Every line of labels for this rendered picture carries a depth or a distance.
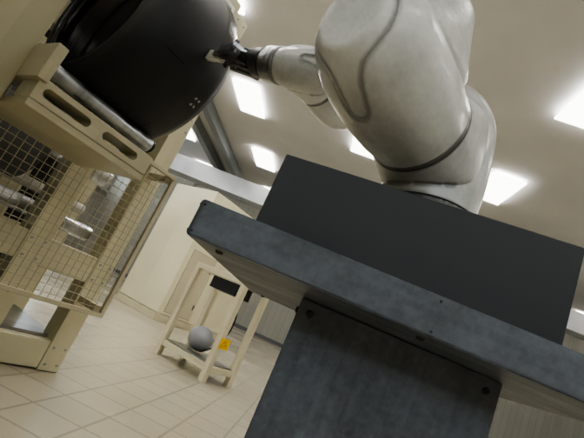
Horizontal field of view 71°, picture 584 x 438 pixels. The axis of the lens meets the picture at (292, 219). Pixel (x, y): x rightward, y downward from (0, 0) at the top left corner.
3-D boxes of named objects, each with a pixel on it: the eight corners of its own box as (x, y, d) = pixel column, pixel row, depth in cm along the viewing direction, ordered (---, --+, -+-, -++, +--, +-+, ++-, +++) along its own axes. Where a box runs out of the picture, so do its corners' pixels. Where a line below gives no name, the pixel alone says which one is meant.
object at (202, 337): (201, 382, 296) (248, 280, 316) (153, 351, 332) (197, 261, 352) (230, 388, 323) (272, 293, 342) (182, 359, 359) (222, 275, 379)
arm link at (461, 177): (488, 239, 67) (515, 124, 73) (457, 185, 54) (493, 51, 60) (396, 228, 77) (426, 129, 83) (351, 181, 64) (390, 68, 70)
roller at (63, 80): (37, 76, 99) (50, 68, 97) (41, 64, 101) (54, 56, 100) (144, 155, 126) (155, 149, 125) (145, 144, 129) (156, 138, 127)
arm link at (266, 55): (284, 37, 97) (267, 36, 101) (264, 67, 96) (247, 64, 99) (301, 64, 105) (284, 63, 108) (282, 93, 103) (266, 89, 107)
